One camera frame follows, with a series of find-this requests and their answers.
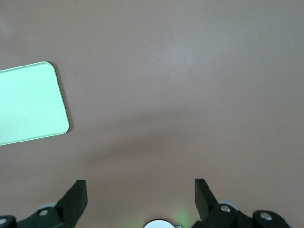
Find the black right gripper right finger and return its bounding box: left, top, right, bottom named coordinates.
left=192, top=178, right=292, bottom=228

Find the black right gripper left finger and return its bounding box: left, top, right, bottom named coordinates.
left=0, top=180, right=88, bottom=228

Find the light green rectangular tray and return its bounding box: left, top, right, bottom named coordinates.
left=0, top=61, right=70, bottom=146

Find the brown table cover mat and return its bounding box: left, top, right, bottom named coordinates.
left=0, top=0, right=304, bottom=228

